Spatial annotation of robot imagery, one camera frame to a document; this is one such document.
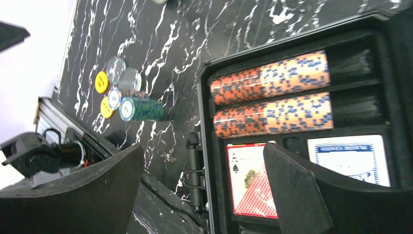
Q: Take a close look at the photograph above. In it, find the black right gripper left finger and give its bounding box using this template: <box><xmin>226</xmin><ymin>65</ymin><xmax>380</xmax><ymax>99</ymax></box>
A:
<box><xmin>0</xmin><ymin>144</ymin><xmax>144</xmax><ymax>234</ymax></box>

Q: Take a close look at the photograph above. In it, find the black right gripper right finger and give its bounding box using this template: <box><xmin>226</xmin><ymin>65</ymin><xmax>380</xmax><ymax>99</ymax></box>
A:
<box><xmin>263</xmin><ymin>142</ymin><xmax>413</xmax><ymax>234</ymax></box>

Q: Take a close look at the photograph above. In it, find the green poker chip stack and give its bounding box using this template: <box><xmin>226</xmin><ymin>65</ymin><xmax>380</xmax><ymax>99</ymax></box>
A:
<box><xmin>119</xmin><ymin>97</ymin><xmax>164</xmax><ymax>122</ymax></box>

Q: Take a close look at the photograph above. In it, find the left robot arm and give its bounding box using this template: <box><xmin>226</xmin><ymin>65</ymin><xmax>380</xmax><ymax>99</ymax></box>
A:
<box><xmin>0</xmin><ymin>132</ymin><xmax>144</xmax><ymax>234</ymax></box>

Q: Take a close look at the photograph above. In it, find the red playing card deck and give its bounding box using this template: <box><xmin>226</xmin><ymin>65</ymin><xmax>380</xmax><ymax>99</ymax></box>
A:
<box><xmin>226</xmin><ymin>143</ymin><xmax>278</xmax><ymax>219</ymax></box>

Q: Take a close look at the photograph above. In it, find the blue playing card deck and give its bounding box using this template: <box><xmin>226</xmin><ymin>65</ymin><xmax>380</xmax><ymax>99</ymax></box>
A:
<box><xmin>307</xmin><ymin>135</ymin><xmax>391</xmax><ymax>187</ymax></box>

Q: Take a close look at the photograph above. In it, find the yellow dealer button lower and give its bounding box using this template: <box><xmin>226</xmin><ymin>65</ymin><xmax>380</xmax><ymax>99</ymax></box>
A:
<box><xmin>100</xmin><ymin>97</ymin><xmax>114</xmax><ymax>118</ymax></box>

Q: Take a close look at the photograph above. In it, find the yellow dealer button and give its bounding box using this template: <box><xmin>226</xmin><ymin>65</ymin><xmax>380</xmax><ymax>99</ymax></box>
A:
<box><xmin>100</xmin><ymin>97</ymin><xmax>114</xmax><ymax>118</ymax></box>
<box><xmin>94</xmin><ymin>71</ymin><xmax>109</xmax><ymax>94</ymax></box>

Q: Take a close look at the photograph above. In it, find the lower orange chip row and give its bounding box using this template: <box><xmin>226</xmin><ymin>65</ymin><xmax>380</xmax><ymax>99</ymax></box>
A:
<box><xmin>213</xmin><ymin>92</ymin><xmax>334</xmax><ymax>138</ymax></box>

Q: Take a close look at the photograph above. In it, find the orange chip row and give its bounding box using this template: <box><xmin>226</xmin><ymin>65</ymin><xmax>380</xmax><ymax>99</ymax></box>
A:
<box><xmin>210</xmin><ymin>50</ymin><xmax>331</xmax><ymax>105</ymax></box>
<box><xmin>213</xmin><ymin>92</ymin><xmax>334</xmax><ymax>138</ymax></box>

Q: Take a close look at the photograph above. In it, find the black plastic poker case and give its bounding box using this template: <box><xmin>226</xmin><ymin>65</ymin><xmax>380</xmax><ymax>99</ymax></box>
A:
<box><xmin>187</xmin><ymin>8</ymin><xmax>413</xmax><ymax>234</ymax></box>

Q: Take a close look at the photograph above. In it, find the yellow dealer button upper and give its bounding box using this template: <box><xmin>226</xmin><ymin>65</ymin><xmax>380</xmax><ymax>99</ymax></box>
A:
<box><xmin>94</xmin><ymin>71</ymin><xmax>109</xmax><ymax>94</ymax></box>

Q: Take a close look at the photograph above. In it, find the upper orange chip row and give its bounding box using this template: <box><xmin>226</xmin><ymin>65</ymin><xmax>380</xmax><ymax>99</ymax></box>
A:
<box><xmin>210</xmin><ymin>50</ymin><xmax>331</xmax><ymax>105</ymax></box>

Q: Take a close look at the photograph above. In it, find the aluminium rail frame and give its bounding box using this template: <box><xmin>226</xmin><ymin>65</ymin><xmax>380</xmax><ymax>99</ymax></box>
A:
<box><xmin>37</xmin><ymin>98</ymin><xmax>120</xmax><ymax>164</ymax></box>

